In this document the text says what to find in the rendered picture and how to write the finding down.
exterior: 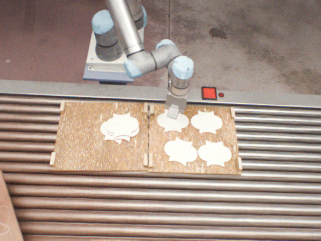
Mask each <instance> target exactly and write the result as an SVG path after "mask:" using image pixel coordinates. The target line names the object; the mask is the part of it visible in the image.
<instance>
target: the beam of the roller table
mask: <svg viewBox="0 0 321 241"><path fill-rule="evenodd" d="M167 93H168V89H167V87H152V86H130V85H109V84H88V83H67V82H45V81H24V80H2V79H0V95H9V96H31V97H54V98H76V99H99V100H122V101H144V102H166V98H167ZM218 93H223V94H224V97H219V96H218ZM187 103H189V104H201V105H223V106H245V107H268V108H291V109H313V110H321V95H311V94H290V93H269V92H248V91H226V90H217V100H202V93H201V89H194V88H190V91H189V95H188V100H187Z"/></svg>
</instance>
